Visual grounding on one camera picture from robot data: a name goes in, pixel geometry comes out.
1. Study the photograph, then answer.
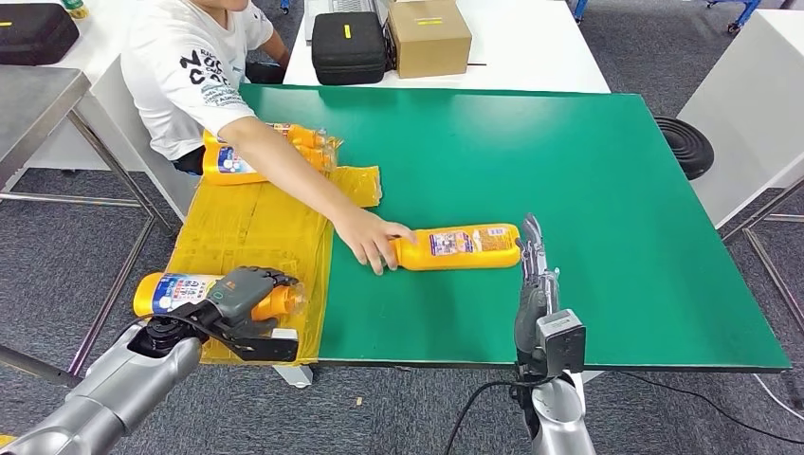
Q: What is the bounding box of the white table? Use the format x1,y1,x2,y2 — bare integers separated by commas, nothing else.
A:
677,7,804,228

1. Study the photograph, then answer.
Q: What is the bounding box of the steel table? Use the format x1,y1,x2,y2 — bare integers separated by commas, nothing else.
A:
0,66,174,388

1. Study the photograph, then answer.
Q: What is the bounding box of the black ribbed round stool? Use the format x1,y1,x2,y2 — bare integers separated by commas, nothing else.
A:
652,115,716,181

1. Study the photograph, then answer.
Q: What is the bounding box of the orange detergent bottle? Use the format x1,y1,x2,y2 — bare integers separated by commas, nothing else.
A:
132,271,309,322
202,142,338,187
202,122,328,149
389,223,522,272

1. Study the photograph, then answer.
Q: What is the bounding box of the black floor cable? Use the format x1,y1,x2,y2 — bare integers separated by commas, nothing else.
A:
618,373,804,441

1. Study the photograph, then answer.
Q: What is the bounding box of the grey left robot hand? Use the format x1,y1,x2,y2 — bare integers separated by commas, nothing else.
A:
207,265,302,340

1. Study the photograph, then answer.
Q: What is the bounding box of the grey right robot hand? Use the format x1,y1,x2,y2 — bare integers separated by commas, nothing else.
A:
513,213,561,362

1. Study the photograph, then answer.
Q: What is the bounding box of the person's right hand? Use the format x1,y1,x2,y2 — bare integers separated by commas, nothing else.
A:
331,207,417,276

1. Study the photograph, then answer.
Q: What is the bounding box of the person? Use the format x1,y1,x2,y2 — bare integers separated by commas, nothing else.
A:
119,0,417,276

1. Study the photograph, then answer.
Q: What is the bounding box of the blue wheeled cart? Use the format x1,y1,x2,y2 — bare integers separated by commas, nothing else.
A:
706,0,783,34

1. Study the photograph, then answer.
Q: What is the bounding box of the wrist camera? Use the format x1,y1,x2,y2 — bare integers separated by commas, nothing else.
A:
535,308,587,378
188,300,300,364

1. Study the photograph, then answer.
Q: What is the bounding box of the black zip case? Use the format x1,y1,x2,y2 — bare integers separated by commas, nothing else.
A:
311,10,388,86
0,3,81,67

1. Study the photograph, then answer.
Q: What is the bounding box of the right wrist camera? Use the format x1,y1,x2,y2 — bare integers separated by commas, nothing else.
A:
535,308,587,378

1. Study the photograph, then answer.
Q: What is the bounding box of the yellow taped plastic sheet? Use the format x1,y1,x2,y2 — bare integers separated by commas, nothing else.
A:
166,135,383,368

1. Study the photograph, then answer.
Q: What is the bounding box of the brown cardboard box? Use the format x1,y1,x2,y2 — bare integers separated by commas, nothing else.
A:
386,0,473,80

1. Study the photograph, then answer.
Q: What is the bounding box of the white floor cable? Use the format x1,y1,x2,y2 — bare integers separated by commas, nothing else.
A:
753,374,804,421

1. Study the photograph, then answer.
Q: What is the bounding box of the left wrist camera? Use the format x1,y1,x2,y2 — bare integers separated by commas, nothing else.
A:
188,300,300,364

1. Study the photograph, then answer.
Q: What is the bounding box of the steel leg frame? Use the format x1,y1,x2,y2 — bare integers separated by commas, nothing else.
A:
721,175,804,334

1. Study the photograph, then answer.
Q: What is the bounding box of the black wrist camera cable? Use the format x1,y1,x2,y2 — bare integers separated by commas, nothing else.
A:
442,376,535,455

